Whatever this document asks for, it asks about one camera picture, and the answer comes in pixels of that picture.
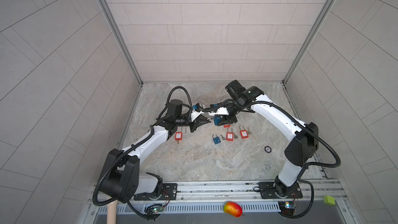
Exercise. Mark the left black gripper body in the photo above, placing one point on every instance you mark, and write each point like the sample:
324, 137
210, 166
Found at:
192, 123

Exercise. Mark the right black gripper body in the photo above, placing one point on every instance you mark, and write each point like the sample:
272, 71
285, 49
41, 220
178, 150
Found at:
230, 116

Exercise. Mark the blue padlock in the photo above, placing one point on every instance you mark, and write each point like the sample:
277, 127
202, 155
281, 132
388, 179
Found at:
217, 120
216, 139

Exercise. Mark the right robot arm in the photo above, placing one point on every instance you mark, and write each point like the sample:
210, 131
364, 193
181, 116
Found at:
301, 147

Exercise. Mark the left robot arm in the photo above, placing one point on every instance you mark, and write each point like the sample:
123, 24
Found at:
120, 178

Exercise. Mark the mango fruit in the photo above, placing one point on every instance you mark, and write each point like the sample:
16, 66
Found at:
233, 209

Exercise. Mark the left circuit board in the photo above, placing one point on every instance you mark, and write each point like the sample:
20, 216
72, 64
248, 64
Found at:
154, 209

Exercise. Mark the circuit board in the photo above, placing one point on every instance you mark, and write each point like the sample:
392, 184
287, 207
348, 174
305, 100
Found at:
154, 209
287, 208

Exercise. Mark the right circuit board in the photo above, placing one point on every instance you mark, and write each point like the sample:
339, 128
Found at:
287, 208

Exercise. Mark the green cube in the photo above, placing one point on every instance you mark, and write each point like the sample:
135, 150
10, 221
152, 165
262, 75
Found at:
329, 200

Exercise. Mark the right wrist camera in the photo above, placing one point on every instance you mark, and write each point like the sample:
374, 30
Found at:
219, 111

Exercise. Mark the black ring marker right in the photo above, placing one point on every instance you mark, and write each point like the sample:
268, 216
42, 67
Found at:
267, 149

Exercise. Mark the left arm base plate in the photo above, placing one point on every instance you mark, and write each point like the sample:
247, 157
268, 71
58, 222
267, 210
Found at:
168, 191

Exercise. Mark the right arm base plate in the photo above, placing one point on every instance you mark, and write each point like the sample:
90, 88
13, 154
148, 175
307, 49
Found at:
273, 190

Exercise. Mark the aluminium rail frame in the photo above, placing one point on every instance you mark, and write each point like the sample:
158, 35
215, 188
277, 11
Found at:
202, 202

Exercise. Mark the beige wooden handle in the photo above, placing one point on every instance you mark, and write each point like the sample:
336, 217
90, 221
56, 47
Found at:
112, 212

